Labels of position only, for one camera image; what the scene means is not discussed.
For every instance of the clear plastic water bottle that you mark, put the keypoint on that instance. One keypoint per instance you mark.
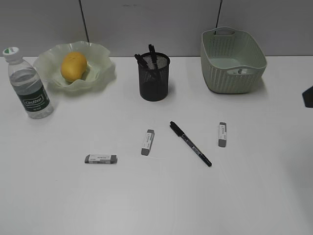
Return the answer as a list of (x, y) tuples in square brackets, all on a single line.
[(27, 84)]

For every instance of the grey white eraser middle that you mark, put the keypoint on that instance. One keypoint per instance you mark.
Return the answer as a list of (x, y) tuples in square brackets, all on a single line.
[(147, 143)]

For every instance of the yellow mango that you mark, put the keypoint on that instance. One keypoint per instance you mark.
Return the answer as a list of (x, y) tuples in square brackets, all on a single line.
[(73, 66)]

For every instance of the grey white eraser left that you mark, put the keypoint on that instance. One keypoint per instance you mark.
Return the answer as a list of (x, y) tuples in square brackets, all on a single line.
[(100, 159)]

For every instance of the black mesh pen holder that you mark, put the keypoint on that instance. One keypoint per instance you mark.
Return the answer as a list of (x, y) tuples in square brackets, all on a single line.
[(153, 83)]

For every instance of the pale green woven basket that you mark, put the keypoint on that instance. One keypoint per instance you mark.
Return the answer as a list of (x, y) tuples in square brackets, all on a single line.
[(224, 49)]

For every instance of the grey white eraser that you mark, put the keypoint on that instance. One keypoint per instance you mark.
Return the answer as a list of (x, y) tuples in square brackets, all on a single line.
[(222, 137), (100, 159), (147, 143)]

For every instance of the grey white eraser right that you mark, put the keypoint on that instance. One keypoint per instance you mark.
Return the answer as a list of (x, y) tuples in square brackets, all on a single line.
[(222, 137)]

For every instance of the black marker pen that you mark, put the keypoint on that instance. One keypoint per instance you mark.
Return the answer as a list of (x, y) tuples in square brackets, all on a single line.
[(144, 66), (153, 55), (182, 135)]

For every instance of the pale green wavy plate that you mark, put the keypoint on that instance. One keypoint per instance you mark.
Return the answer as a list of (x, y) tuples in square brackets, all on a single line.
[(99, 72)]

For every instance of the waste paper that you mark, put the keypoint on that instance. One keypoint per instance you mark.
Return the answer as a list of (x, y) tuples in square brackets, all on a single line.
[(240, 71)]

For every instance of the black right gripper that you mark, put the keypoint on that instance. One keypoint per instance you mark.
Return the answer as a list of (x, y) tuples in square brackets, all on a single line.
[(307, 96)]

